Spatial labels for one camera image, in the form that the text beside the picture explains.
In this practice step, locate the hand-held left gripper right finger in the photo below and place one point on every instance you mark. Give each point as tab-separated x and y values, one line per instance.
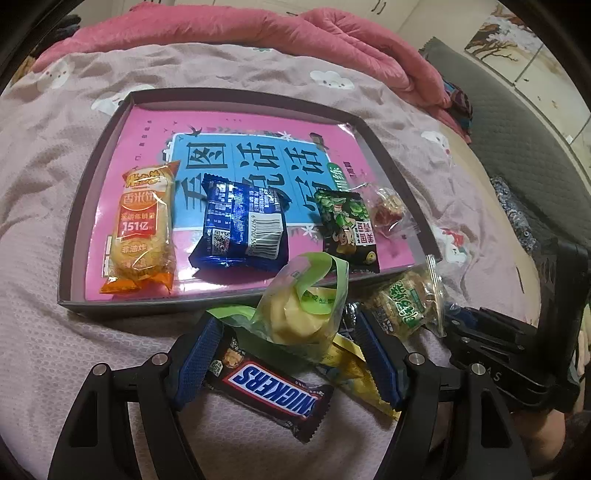
378	364

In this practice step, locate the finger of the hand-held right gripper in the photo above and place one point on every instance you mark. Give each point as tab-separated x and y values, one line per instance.
461	315
480	339

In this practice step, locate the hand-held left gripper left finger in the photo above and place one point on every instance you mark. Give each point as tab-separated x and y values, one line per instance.
198	355

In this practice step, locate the yellow snack packet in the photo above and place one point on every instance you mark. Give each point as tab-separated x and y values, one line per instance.
355	378

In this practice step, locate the dark candy wrapper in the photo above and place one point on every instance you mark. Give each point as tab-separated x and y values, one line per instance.
349	318

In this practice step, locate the clear packet green label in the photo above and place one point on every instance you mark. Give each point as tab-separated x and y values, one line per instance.
401	304

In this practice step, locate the dark shallow box tray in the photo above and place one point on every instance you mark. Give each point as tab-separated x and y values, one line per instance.
138	308

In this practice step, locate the brown chocolate bar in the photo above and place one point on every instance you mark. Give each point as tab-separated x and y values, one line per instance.
272	387

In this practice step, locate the clear green bag yellow snack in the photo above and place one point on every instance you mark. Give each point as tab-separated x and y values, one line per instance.
295	318

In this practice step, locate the clear packet red snack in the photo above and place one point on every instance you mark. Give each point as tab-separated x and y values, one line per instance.
388	210

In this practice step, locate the blue snack packet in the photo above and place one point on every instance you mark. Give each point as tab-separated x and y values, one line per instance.
235	226

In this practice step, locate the dark green pea packet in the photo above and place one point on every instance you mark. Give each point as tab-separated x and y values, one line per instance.
348	230

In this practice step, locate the orange rice cracker packet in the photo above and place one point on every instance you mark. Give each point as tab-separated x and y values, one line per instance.
138	230

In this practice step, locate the person's right hand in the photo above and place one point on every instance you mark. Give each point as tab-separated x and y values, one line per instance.
549	434

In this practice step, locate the blue patterned cloth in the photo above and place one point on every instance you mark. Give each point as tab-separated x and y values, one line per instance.
512	207

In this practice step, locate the beige mattress sheet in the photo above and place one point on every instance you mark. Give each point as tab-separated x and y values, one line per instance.
471	166

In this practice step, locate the grey padded headboard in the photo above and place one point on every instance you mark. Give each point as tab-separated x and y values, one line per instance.
517	124

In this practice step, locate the striped colourful cloth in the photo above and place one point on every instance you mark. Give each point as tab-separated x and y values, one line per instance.
461	106

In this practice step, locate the pink and blue book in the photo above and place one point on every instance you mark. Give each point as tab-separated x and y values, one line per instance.
152	138

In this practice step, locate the white wardrobe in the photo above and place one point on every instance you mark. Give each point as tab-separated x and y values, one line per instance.
429	23

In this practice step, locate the pink quilt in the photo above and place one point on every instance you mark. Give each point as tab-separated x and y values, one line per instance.
231	27

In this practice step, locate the dark clothes pile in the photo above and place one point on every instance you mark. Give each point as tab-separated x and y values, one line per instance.
64	25

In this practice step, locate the blossom tree wall painting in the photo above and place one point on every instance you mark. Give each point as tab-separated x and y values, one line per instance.
508	41

